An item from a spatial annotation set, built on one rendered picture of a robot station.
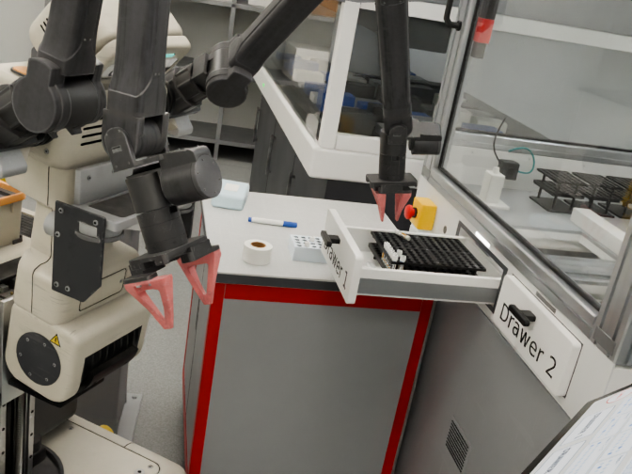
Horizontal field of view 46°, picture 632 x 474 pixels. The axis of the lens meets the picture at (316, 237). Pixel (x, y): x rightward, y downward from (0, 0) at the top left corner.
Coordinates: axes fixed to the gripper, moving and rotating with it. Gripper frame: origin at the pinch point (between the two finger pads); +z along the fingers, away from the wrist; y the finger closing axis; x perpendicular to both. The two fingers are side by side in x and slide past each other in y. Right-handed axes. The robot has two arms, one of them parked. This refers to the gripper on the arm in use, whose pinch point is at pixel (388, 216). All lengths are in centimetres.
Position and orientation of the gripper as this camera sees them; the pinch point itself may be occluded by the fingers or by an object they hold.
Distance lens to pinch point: 164.7
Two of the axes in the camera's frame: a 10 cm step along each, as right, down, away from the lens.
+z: -0.1, 9.3, 3.7
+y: 9.9, -0.4, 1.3
